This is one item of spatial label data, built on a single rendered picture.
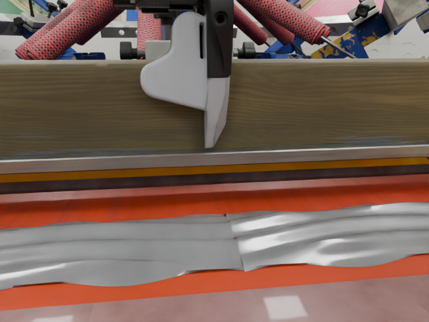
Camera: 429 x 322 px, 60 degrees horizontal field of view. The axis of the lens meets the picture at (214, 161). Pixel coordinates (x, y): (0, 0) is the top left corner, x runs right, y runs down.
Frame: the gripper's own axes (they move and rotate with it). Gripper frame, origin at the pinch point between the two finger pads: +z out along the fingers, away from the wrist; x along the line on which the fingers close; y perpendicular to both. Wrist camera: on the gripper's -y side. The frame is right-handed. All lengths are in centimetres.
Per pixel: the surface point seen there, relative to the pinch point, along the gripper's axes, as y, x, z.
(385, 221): -10.0, 8.6, 4.9
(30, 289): 10.8, 12.0, 5.6
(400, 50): -200, -282, -2
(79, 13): 22, -62, -13
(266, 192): -4.1, 1.2, 5.6
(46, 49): 28, -57, -5
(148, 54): 5.8, -25.8, -4.7
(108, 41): 63, -411, -10
